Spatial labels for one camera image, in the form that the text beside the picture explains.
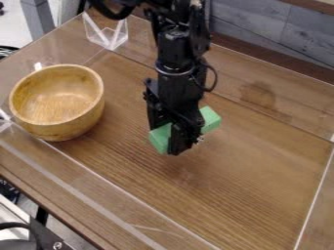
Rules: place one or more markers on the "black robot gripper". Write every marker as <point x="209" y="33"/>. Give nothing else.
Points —
<point x="173" y="93"/>

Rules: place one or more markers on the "green rectangular block stick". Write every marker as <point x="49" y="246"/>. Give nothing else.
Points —
<point x="211" y="118"/>

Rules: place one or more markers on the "light wooden bowl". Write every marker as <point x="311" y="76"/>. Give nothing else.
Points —
<point x="57" y="101"/>

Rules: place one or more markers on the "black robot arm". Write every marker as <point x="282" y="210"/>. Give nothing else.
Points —
<point x="168" y="15"/>

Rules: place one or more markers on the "clear acrylic table barrier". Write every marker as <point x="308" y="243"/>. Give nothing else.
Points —
<point x="251" y="189"/>

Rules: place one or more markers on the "clear acrylic corner bracket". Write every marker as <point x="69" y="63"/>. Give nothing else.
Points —
<point x="107" y="37"/>

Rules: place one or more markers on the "black table clamp mount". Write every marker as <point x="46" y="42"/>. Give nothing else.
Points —
<point x="24" y="234"/>

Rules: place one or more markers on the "grey post behind table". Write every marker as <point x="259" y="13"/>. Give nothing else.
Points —
<point x="38" y="17"/>

